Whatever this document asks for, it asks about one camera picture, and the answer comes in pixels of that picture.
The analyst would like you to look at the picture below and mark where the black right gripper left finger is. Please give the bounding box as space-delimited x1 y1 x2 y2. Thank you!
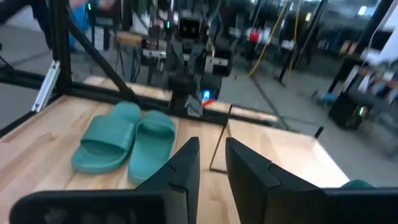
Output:
9 136 201 224

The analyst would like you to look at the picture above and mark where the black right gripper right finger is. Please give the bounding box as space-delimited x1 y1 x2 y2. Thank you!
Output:
225 138 398 224

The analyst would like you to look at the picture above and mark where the green rubber slide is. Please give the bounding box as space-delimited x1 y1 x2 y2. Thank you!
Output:
340 179 377 190
70 101 141 174
127 110 177 186

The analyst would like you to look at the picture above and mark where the wooden shelf with black legs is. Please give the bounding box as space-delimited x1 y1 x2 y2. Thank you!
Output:
208 104 351 190

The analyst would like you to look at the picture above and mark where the wooden workbench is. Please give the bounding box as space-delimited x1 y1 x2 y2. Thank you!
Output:
116 30 144 48

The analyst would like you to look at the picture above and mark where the red cup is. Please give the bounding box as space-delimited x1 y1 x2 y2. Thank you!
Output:
248 29 261 44

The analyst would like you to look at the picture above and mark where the person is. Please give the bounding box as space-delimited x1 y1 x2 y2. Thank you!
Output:
30 0 116 52

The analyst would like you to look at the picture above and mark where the black computer tower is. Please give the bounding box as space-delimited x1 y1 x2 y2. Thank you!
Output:
328 91 374 131

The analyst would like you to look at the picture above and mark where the silver aluminium bar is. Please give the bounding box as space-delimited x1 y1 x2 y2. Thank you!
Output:
30 60 62 113

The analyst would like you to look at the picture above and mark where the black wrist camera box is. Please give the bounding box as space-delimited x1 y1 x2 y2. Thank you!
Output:
178 17 202 40

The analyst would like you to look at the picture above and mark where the yellow hanging cable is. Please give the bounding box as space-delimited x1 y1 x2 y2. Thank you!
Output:
248 0 289 78

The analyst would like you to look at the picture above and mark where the black metal rig frame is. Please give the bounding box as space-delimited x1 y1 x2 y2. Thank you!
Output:
0 0 280 138

